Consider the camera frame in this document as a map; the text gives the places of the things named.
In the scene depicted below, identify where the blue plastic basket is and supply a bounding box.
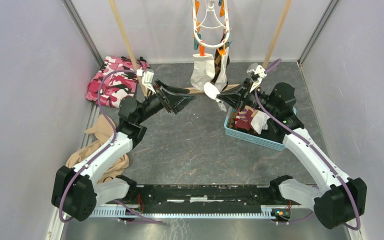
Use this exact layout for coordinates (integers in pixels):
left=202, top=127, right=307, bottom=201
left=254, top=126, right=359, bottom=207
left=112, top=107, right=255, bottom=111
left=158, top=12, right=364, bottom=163
left=223, top=107, right=285, bottom=152

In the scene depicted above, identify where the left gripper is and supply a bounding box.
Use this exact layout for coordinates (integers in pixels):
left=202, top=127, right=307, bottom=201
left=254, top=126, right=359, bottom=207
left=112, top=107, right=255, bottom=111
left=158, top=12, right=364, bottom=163
left=136, top=79, right=196, bottom=124

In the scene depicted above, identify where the red striped sock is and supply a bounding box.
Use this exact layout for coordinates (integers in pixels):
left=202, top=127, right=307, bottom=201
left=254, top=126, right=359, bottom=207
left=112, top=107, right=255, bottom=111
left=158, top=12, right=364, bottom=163
left=234, top=106, right=255, bottom=131

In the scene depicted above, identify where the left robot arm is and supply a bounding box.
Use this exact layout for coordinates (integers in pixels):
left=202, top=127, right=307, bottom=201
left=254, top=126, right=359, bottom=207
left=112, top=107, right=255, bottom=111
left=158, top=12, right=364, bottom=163
left=51, top=80, right=196, bottom=223

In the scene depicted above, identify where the white plastic clip hanger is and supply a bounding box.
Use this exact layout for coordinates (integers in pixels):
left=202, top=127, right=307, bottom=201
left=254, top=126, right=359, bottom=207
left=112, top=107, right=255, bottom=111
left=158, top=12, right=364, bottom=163
left=190, top=0, right=232, bottom=57

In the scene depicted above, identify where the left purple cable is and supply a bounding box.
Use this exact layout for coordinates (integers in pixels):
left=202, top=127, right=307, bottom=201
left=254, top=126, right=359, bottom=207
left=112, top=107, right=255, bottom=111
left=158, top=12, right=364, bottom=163
left=58, top=68, right=165, bottom=225

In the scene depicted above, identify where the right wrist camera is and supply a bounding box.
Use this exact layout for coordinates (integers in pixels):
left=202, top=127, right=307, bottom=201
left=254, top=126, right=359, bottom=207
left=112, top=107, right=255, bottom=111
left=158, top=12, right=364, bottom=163
left=246, top=62, right=267, bottom=93

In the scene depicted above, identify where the beige cloth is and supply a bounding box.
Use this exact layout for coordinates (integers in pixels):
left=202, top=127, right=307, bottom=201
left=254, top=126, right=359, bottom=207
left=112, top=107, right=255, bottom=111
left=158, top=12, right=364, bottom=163
left=65, top=114, right=130, bottom=184

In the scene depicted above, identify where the white sock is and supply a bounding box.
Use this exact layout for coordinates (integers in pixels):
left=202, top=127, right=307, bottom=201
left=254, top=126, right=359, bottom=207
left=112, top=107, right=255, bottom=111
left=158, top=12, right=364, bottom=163
left=203, top=82, right=227, bottom=112
left=211, top=54, right=230, bottom=92
left=250, top=110, right=270, bottom=134
left=190, top=53, right=215, bottom=91

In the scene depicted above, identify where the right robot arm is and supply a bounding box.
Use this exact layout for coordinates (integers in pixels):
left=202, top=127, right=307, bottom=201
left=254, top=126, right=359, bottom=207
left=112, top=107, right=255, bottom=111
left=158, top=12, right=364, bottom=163
left=211, top=78, right=367, bottom=231

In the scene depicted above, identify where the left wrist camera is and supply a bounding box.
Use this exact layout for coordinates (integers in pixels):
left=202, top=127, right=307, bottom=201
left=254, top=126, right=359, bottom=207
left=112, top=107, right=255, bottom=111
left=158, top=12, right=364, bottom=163
left=136, top=68, right=156, bottom=94

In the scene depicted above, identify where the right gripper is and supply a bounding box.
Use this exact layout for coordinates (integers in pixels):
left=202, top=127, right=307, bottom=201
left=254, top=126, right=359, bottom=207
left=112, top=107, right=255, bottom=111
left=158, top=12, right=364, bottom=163
left=217, top=77, right=278, bottom=116

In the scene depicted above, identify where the pink camouflage cloth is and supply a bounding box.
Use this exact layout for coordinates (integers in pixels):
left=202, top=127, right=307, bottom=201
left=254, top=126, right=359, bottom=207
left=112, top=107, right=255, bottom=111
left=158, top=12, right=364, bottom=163
left=85, top=56, right=139, bottom=108

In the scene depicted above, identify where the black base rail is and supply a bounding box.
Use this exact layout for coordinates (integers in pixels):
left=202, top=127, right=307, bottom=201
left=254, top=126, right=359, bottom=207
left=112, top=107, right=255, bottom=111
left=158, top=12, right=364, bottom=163
left=120, top=184, right=293, bottom=214

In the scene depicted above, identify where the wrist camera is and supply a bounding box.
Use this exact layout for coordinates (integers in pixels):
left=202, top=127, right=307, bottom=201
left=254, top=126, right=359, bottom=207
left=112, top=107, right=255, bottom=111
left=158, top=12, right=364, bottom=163
left=136, top=68, right=156, bottom=94
left=246, top=62, right=267, bottom=93

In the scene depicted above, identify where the wooden drying rack frame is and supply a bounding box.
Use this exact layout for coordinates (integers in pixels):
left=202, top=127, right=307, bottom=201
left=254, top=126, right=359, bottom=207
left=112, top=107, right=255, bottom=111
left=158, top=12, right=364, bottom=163
left=108, top=0, right=293, bottom=99

